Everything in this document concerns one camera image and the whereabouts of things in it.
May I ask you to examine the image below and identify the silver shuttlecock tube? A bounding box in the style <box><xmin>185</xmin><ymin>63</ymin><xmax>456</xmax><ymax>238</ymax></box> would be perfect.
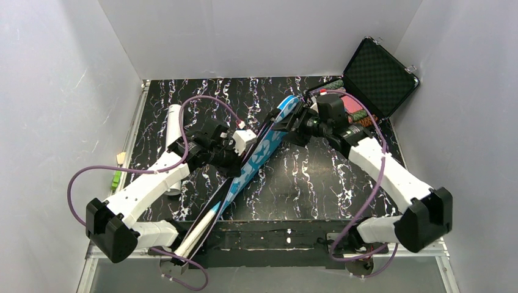
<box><xmin>165</xmin><ymin>104</ymin><xmax>181</xmax><ymax>197</ymax></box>

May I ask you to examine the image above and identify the blue racket cover bag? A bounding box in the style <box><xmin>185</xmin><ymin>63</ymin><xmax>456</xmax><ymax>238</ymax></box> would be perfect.
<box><xmin>184</xmin><ymin>95</ymin><xmax>300</xmax><ymax>259</ymax></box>

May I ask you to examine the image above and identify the blue racket white grip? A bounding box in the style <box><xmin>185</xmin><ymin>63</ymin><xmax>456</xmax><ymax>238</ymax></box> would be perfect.
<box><xmin>174</xmin><ymin>201</ymin><xmax>221</xmax><ymax>258</ymax></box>

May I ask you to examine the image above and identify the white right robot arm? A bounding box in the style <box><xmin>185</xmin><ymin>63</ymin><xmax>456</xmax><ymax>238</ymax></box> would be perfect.
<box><xmin>277</xmin><ymin>94</ymin><xmax>453</xmax><ymax>253</ymax></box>

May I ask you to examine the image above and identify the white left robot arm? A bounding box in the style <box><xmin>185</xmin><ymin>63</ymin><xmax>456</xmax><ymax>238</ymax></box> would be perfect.
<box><xmin>86</xmin><ymin>121</ymin><xmax>257</xmax><ymax>263</ymax></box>

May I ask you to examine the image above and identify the pink playing card deck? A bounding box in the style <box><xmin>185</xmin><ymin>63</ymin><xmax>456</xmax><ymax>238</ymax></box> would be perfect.
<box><xmin>341</xmin><ymin>96</ymin><xmax>363</xmax><ymax>114</ymax></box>

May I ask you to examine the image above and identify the black poker chip case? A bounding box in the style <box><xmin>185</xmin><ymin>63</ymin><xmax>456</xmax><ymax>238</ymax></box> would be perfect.
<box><xmin>308</xmin><ymin>37</ymin><xmax>420</xmax><ymax>128</ymax></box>

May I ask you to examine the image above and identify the beige wooden block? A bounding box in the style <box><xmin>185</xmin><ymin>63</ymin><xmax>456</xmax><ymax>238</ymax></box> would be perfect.
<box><xmin>116</xmin><ymin>152</ymin><xmax>126</xmax><ymax>165</ymax></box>

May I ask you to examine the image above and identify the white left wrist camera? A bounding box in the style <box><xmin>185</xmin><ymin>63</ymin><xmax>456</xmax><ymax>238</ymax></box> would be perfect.
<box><xmin>232</xmin><ymin>129</ymin><xmax>257</xmax><ymax>156</ymax></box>

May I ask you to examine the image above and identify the green clip on rail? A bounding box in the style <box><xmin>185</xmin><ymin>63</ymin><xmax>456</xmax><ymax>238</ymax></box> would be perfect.
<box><xmin>111</xmin><ymin>170</ymin><xmax>122</xmax><ymax>191</ymax></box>

